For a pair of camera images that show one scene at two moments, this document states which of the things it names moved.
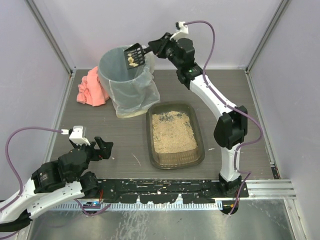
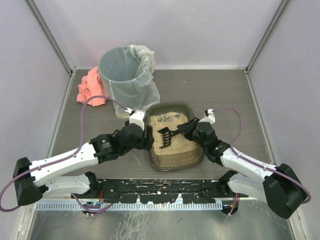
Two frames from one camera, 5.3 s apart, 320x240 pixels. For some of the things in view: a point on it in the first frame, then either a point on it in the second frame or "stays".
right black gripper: x=161 y=46 to x=191 y=128
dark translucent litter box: x=174 y=136 stays
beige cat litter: x=172 y=132 stays
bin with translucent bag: x=133 y=90 stays
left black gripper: x=94 y=152 to x=147 y=137
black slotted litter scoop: x=134 y=55 to x=166 y=136
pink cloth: x=90 y=91 stays
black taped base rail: x=164 y=191 stays
